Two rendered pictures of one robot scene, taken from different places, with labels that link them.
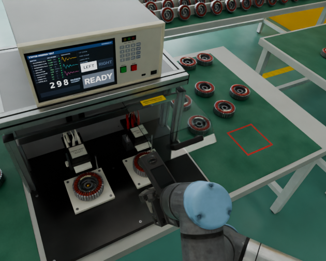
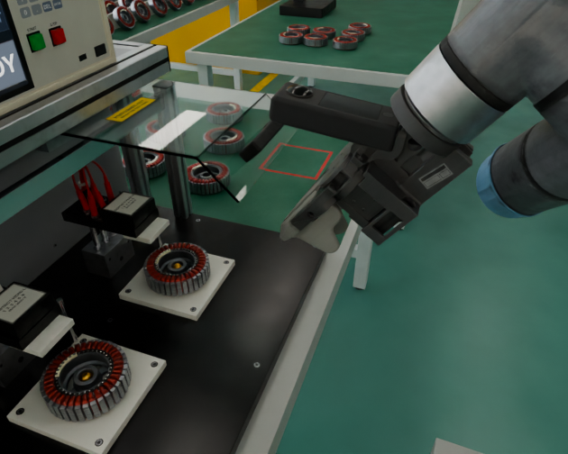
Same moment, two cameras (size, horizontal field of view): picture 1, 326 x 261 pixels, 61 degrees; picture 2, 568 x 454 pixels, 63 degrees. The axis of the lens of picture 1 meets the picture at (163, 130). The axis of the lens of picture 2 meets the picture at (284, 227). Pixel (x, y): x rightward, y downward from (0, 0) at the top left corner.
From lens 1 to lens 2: 46 cm
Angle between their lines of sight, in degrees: 29
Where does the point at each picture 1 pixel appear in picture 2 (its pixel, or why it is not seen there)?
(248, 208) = not seen: hidden behind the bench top
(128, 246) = (273, 425)
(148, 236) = (292, 380)
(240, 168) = not seen: hidden behind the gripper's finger
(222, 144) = (268, 185)
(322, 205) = (402, 243)
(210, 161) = (274, 214)
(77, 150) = (10, 302)
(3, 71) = not seen: outside the picture
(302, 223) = (402, 278)
